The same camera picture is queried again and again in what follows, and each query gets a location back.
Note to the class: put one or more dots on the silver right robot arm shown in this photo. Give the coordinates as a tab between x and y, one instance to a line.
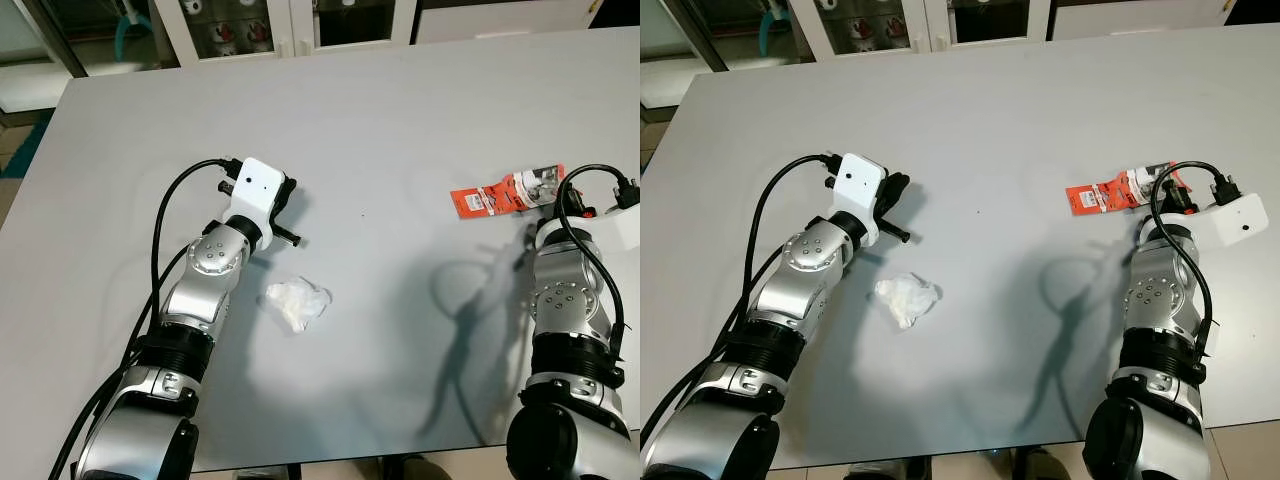
570	310
1160	310

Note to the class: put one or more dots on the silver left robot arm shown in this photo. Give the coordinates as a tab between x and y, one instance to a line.
200	290
800	290

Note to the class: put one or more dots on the white glass door cabinet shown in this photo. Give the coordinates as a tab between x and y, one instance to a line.
300	25
900	20

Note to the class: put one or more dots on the white tissue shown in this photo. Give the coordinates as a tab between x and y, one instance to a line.
907	298
297	303

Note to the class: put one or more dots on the red glove packaging card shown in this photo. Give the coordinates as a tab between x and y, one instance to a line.
495	195
1110	193

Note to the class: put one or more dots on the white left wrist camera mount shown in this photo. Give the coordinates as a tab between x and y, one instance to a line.
255	192
860	190

